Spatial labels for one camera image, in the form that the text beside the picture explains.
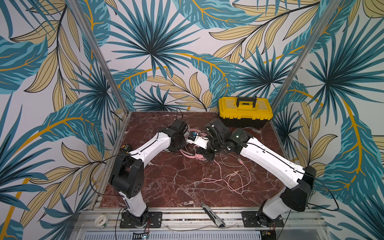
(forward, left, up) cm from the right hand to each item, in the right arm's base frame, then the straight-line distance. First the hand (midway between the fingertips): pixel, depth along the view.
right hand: (195, 151), depth 74 cm
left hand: (+10, +8, -10) cm, 16 cm away
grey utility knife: (-28, -10, -20) cm, 36 cm away
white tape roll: (-25, +47, -18) cm, 56 cm away
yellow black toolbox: (+31, -35, -6) cm, 47 cm away
